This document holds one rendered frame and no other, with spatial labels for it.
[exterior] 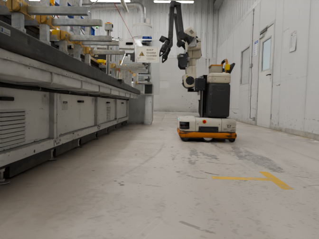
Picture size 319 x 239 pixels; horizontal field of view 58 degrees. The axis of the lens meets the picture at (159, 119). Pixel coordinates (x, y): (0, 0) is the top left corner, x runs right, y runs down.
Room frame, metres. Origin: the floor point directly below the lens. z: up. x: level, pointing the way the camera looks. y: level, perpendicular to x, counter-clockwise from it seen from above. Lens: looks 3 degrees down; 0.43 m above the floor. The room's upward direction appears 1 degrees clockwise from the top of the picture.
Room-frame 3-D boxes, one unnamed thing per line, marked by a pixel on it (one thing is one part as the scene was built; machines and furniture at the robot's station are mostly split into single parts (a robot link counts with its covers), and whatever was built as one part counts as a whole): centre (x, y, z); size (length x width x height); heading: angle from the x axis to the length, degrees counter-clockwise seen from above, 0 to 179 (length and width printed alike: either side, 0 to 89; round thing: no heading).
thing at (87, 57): (2.17, 0.55, 0.87); 0.04 x 0.04 x 0.48; 88
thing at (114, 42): (1.96, 0.50, 0.83); 0.43 x 0.03 x 0.04; 88
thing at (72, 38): (1.71, 0.51, 0.80); 0.43 x 0.03 x 0.04; 88
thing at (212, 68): (3.62, -0.69, 0.87); 0.23 x 0.15 x 0.11; 0
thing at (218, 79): (3.62, -0.66, 0.59); 0.55 x 0.34 x 0.83; 0
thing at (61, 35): (1.69, 0.56, 0.81); 0.14 x 0.06 x 0.05; 178
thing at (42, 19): (1.44, 0.57, 0.83); 0.14 x 0.06 x 0.05; 178
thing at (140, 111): (6.32, 0.98, 0.95); 1.65 x 0.70 x 1.90; 88
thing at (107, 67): (2.91, 0.53, 0.93); 0.05 x 0.05 x 0.45; 88
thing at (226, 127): (3.62, -0.57, 0.16); 0.67 x 0.64 x 0.25; 90
